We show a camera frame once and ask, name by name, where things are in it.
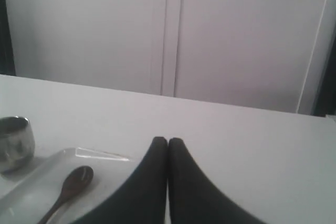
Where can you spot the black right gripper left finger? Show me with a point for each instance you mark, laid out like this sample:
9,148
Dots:
142,197

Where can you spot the dark window frame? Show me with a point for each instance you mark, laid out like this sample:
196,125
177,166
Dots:
7,56

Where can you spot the brown wooden spoon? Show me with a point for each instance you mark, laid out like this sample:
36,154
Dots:
74,184

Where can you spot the white cabinet doors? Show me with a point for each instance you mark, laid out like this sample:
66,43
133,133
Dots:
266,54

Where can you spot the small steel cup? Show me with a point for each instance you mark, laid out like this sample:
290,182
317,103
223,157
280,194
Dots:
17,143

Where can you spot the white plastic tray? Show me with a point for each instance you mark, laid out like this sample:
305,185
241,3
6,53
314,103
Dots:
31,197

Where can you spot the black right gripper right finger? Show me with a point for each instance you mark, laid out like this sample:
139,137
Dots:
193,198

